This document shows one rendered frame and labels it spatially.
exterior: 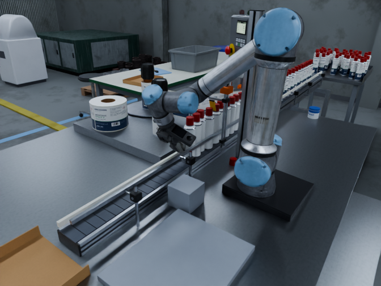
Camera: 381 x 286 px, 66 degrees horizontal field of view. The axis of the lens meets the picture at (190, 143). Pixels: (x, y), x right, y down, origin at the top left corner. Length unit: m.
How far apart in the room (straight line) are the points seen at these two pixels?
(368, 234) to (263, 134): 0.51
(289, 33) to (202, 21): 6.14
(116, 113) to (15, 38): 4.97
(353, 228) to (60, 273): 0.95
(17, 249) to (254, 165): 0.77
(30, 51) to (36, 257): 5.73
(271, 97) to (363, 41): 4.91
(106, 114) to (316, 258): 1.16
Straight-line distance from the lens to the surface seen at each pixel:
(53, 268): 0.98
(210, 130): 1.37
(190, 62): 3.42
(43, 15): 11.11
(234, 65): 1.03
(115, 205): 1.07
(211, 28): 6.81
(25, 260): 1.03
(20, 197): 1.32
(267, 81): 0.87
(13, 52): 6.41
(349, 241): 1.13
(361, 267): 1.06
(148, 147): 1.44
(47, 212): 1.19
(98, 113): 1.62
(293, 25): 0.83
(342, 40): 5.81
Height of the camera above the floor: 1.52
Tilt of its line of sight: 26 degrees down
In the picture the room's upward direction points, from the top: 1 degrees clockwise
